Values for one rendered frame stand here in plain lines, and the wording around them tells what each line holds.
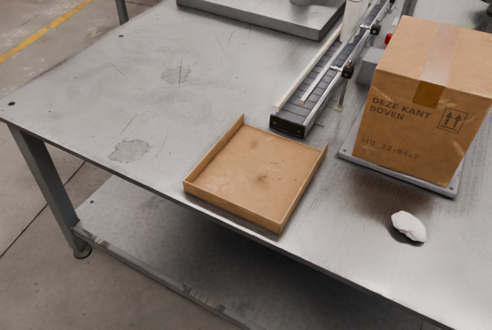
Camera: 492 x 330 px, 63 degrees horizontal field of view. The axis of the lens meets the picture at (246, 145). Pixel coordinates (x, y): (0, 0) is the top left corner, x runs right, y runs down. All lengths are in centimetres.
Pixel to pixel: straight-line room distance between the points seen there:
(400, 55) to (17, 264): 174
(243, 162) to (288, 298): 64
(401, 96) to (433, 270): 38
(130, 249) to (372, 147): 102
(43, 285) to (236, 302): 86
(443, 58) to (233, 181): 57
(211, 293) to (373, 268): 76
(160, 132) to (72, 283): 96
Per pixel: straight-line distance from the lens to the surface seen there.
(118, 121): 123
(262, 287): 154
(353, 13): 146
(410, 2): 180
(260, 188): 100
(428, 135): 100
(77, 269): 195
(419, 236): 97
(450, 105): 95
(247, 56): 148
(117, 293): 184
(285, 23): 164
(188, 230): 168
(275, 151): 109
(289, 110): 115
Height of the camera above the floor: 159
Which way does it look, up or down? 43 degrees down
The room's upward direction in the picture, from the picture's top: 1 degrees clockwise
